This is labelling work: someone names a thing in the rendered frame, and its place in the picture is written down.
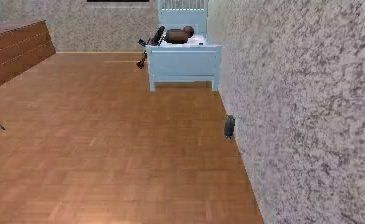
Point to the pale blue bed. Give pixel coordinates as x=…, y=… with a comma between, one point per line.
x=183, y=65

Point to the red and black baseball bat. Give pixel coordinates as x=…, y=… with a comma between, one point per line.
x=142, y=61

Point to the brown pillow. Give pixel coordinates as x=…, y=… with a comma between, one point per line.
x=178, y=35

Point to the brown chest of drawers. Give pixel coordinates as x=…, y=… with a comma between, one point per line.
x=16, y=50

